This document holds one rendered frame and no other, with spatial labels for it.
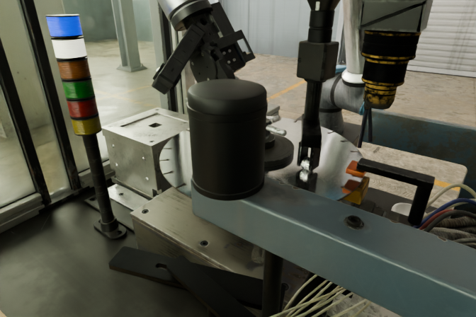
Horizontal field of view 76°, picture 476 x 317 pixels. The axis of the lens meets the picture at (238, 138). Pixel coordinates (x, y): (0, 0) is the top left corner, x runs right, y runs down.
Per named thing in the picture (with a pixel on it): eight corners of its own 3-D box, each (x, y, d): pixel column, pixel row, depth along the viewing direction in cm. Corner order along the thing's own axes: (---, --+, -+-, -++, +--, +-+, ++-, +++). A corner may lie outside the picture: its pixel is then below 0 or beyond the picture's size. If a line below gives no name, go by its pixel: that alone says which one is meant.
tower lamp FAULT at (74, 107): (64, 114, 52) (60, 98, 51) (89, 107, 55) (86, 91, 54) (78, 120, 50) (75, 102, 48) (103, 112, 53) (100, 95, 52)
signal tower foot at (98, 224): (90, 225, 64) (88, 215, 63) (105, 216, 66) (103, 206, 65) (115, 242, 59) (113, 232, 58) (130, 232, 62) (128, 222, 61)
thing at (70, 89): (59, 97, 50) (55, 78, 49) (85, 90, 54) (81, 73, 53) (74, 101, 48) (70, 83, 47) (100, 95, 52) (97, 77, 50)
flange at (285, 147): (222, 164, 46) (222, 150, 45) (231, 135, 57) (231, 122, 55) (296, 168, 46) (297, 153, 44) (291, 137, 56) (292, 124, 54)
